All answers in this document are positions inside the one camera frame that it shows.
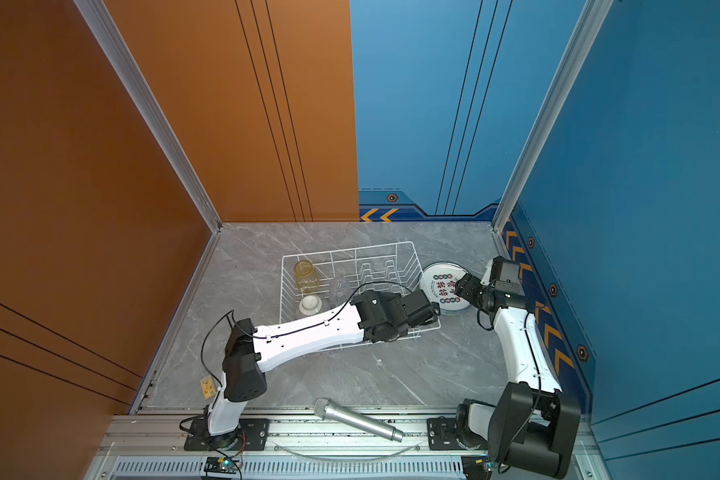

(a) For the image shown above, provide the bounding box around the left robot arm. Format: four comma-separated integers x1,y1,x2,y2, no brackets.
207,289,440,437

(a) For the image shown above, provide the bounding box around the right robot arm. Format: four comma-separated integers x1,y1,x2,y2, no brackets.
455,256,581,479

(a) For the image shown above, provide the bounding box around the clear glass cup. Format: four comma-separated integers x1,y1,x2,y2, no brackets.
329,277,352,308

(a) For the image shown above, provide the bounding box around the striped ceramic bowl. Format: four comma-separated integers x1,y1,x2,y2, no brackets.
298,295,323,317

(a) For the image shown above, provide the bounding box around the yellow glass cup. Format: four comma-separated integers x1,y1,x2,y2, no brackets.
293,260,320,295

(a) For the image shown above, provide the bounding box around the silver microphone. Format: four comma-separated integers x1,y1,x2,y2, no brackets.
314,398,404,442

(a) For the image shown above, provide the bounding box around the right circuit board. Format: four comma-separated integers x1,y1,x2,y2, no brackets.
461,456,496,480

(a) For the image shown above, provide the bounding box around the yellow tag card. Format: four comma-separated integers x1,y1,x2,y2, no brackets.
200,375,217,400

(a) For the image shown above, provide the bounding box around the green circuit board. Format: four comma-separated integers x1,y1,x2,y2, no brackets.
203,456,243,479

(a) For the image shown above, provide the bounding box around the white wire dish rack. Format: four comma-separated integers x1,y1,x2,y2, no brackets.
278,241,423,323

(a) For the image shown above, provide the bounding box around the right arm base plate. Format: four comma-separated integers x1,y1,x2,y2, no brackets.
426,416,487,451

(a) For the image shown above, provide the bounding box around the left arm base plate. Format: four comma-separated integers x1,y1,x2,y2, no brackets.
179,415,270,452

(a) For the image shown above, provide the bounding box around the aluminium corner post right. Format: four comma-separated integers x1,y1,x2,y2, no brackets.
492,0,613,233

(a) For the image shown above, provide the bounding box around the aluminium corner post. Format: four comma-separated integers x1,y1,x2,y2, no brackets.
74,0,222,234
492,0,613,233

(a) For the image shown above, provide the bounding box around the aluminium front rail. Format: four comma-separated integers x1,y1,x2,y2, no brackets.
83,411,613,480

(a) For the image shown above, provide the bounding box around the aluminium corner post left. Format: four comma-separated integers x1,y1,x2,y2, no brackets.
74,0,222,234

